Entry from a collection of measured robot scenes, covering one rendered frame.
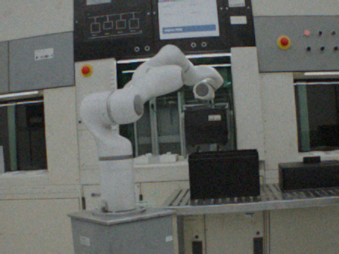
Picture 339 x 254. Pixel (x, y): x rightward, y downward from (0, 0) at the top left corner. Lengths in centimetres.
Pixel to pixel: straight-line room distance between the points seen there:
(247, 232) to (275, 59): 83
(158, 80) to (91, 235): 66
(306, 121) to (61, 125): 133
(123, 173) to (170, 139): 162
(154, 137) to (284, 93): 114
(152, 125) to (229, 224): 107
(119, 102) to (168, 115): 167
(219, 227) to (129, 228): 88
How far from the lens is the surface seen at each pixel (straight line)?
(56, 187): 268
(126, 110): 180
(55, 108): 267
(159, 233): 185
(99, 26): 265
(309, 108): 302
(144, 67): 223
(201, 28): 258
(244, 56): 251
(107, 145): 183
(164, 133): 346
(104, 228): 175
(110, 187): 184
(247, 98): 249
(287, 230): 259
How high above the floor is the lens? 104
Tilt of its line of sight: 3 degrees down
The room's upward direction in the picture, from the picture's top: 3 degrees counter-clockwise
